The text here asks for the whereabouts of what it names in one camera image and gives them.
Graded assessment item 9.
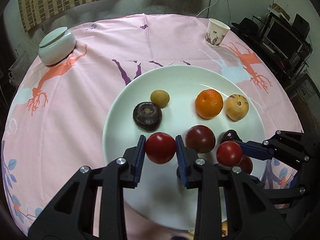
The yellow striped pepino melon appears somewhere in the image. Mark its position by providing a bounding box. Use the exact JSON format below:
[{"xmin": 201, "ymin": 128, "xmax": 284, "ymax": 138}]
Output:
[{"xmin": 225, "ymin": 94, "xmax": 249, "ymax": 121}]

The dark red plum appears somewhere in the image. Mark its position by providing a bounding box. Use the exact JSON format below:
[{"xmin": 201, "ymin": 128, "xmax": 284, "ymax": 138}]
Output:
[{"xmin": 185, "ymin": 125, "xmax": 216, "ymax": 153}]

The small orange mandarin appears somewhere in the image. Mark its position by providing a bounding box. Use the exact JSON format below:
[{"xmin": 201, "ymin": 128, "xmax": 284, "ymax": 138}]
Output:
[{"xmin": 195, "ymin": 89, "xmax": 223, "ymax": 119}]

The red cherry tomato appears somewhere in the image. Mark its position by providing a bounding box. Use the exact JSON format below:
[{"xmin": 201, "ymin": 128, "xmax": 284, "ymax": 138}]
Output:
[{"xmin": 145, "ymin": 132, "xmax": 176, "ymax": 165}]

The small green-yellow fruit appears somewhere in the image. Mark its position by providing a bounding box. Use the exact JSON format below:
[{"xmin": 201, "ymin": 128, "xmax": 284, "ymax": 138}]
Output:
[{"xmin": 150, "ymin": 90, "xmax": 170, "ymax": 108}]

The dark water chestnut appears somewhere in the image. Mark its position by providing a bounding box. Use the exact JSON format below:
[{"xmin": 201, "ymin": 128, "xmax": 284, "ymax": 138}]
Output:
[{"xmin": 132, "ymin": 102, "xmax": 162, "ymax": 132}]

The white oval plate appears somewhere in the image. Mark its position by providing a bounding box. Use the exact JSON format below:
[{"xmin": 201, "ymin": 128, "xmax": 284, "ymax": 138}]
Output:
[{"xmin": 102, "ymin": 65, "xmax": 266, "ymax": 230}]

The pink patterned tablecloth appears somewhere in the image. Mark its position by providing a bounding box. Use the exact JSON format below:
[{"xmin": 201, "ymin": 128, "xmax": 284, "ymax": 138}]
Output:
[{"xmin": 1, "ymin": 14, "xmax": 302, "ymax": 234}]

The computer monitor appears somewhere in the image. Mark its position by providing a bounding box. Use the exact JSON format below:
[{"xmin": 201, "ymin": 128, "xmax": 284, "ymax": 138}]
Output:
[{"xmin": 263, "ymin": 20, "xmax": 303, "ymax": 60}]

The floral paper cup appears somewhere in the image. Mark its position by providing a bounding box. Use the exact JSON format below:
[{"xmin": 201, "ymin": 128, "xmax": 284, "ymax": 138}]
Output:
[{"xmin": 204, "ymin": 18, "xmax": 230, "ymax": 47}]

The white lidded ceramic jar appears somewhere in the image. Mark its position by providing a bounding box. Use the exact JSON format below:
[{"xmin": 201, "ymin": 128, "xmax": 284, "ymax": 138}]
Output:
[{"xmin": 38, "ymin": 27, "xmax": 76, "ymax": 66}]

